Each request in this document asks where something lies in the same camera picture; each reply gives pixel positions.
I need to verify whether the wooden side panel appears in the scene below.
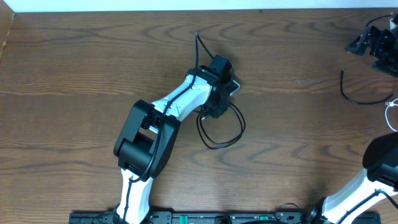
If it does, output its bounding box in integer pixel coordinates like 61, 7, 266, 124
0, 0, 15, 58

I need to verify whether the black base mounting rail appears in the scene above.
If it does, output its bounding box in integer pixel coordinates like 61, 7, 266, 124
68, 202, 382, 224

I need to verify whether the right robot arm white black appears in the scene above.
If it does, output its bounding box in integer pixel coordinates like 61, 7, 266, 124
303, 24, 397, 223

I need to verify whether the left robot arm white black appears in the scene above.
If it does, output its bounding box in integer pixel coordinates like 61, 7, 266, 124
113, 64, 240, 223

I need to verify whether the white USB cable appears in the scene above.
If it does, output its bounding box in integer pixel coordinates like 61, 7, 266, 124
384, 98, 398, 133

